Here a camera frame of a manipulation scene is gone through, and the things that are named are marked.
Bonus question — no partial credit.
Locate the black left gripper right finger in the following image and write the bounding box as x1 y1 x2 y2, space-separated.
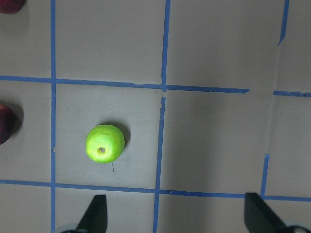
244 192 288 233

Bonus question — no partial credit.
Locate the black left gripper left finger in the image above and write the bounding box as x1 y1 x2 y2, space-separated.
75 195 107 233

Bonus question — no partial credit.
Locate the green apple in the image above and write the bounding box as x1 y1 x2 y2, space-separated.
85 124 125 164

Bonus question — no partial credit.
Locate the dark red apple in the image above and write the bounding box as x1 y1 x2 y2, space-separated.
0 105 15 145

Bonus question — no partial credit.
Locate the red yellow apple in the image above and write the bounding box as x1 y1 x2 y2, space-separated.
0 0 26 14

